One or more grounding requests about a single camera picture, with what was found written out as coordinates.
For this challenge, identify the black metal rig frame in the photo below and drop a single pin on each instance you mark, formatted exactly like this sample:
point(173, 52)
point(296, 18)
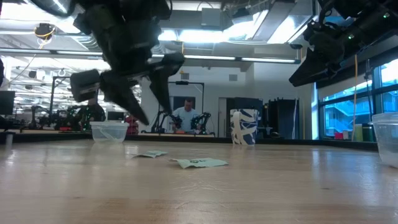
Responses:
point(174, 139)

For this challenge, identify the person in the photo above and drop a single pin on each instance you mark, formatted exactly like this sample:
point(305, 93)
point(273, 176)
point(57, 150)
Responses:
point(186, 119)
point(94, 112)

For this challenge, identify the green canister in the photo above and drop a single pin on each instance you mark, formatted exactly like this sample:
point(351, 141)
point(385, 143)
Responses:
point(358, 132)
point(368, 132)

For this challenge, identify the long ceiling light bar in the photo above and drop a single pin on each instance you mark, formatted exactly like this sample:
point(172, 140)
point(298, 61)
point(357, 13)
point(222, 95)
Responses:
point(217, 58)

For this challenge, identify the silver ceiling duct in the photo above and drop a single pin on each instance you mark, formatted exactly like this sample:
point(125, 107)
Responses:
point(280, 21)

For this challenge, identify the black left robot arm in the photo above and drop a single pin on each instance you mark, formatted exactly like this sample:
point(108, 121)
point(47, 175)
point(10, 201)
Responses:
point(124, 4)

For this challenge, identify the white blue patterned mug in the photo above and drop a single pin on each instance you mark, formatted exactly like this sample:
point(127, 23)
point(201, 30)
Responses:
point(244, 130)

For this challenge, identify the black monitor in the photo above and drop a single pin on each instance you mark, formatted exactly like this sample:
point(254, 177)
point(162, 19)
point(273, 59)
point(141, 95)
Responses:
point(7, 102)
point(115, 115)

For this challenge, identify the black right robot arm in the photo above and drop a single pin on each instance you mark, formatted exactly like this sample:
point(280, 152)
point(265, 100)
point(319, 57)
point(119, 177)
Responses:
point(367, 18)

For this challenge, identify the black background rig frame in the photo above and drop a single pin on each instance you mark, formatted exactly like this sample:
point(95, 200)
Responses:
point(186, 82)

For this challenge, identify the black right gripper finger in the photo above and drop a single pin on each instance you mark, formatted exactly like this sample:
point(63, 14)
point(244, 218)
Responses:
point(311, 73)

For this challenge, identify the clear plastic container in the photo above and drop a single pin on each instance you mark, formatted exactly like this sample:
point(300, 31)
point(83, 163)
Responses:
point(109, 132)
point(387, 140)

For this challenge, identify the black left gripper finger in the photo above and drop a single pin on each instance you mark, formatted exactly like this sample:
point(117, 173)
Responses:
point(124, 93)
point(161, 87)

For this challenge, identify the grey ceiling box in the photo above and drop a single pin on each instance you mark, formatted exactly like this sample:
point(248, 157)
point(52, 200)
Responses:
point(211, 17)

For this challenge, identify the black background robot arm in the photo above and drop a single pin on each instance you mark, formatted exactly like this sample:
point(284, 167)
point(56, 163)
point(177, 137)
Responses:
point(200, 120)
point(175, 120)

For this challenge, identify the green stevia sweetener packet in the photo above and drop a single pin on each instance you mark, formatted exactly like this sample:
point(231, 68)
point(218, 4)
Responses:
point(202, 162)
point(152, 153)

